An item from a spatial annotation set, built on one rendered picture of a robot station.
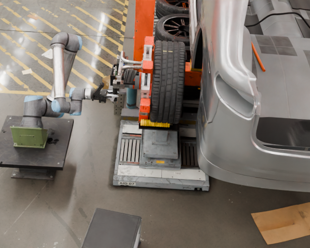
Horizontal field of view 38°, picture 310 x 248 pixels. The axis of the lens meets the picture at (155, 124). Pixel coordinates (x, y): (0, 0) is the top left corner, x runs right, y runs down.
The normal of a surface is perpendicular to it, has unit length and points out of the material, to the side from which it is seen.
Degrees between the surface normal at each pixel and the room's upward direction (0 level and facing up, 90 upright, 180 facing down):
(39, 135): 90
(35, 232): 0
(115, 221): 0
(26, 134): 90
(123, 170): 0
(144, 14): 90
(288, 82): 22
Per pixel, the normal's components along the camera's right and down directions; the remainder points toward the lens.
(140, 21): -0.03, 0.65
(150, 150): 0.07, -0.75
